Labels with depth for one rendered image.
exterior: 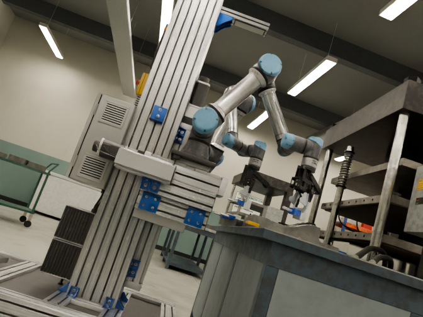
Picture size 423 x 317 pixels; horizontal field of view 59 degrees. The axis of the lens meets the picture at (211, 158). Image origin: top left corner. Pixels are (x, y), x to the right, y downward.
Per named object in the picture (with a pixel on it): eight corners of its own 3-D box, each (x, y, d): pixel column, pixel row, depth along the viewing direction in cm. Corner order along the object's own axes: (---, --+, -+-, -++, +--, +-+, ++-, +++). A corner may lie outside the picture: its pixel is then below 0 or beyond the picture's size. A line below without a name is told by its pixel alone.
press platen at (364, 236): (379, 241, 223) (381, 233, 224) (313, 235, 331) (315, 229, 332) (493, 278, 226) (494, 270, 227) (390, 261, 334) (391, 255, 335)
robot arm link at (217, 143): (194, 156, 248) (235, 85, 243) (210, 164, 257) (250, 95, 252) (202, 163, 238) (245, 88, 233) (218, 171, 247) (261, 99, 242)
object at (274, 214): (216, 283, 615) (252, 166, 654) (203, 269, 765) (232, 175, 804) (269, 299, 626) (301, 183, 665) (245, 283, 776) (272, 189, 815)
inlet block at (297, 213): (285, 213, 166) (288, 202, 167) (277, 212, 171) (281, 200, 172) (304, 221, 173) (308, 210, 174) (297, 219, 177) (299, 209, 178)
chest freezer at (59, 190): (99, 231, 873) (113, 193, 891) (94, 232, 798) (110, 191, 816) (34, 210, 855) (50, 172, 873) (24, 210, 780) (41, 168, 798)
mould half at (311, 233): (249, 230, 200) (256, 205, 202) (240, 229, 225) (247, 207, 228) (336, 258, 201) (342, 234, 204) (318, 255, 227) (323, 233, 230)
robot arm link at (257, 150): (260, 144, 222) (270, 144, 215) (254, 161, 219) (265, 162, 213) (251, 139, 217) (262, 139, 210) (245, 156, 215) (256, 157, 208)
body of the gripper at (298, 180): (288, 188, 176) (294, 164, 178) (300, 194, 180) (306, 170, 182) (299, 189, 169) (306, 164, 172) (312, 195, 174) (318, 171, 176)
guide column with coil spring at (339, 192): (308, 304, 281) (349, 145, 306) (306, 302, 286) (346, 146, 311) (315, 306, 281) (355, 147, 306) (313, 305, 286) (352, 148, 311)
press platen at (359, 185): (401, 165, 233) (403, 157, 234) (330, 183, 341) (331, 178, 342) (504, 200, 236) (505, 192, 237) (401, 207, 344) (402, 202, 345)
